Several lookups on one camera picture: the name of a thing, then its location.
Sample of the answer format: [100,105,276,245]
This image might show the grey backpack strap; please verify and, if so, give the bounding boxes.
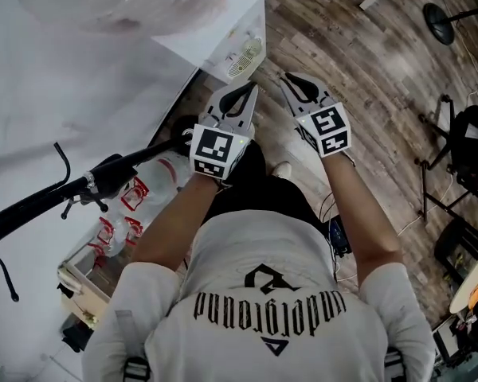
[114,309,151,382]
[382,346,406,382]

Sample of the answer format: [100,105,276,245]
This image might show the person's right forearm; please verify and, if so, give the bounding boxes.
[321,152,404,290]

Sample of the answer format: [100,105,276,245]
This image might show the clear plastic bottle pack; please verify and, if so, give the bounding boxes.
[88,150,193,259]

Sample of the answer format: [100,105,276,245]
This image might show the black floor fan stand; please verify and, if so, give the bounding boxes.
[422,2,478,47]

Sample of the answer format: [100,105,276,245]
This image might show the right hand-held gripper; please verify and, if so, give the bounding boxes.
[279,71,352,159]

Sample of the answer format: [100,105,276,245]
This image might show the round white table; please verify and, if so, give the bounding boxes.
[448,248,478,315]

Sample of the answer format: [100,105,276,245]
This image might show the clear water dispenser bottle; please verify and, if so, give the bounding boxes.
[14,0,229,38]

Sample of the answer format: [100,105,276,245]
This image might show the white shoe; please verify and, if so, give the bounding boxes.
[270,161,295,179]

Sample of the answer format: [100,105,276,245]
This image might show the black office chair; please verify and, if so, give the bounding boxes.
[417,92,478,225]

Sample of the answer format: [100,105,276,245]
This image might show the black metal coat rack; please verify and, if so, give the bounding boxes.
[0,134,195,354]

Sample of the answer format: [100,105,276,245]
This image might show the black shorts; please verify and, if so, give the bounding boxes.
[202,139,328,239]

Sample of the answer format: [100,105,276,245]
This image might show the black battery pack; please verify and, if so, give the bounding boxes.
[327,216,352,259]

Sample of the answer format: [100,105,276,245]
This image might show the white water dispenser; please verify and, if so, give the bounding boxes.
[150,0,288,86]

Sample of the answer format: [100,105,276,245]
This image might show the black stool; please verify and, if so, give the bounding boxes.
[433,216,478,287]

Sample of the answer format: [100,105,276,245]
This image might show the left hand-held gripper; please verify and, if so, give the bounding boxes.
[189,80,261,181]

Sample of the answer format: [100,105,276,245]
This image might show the white printed t-shirt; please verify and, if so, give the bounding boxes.
[80,209,437,382]

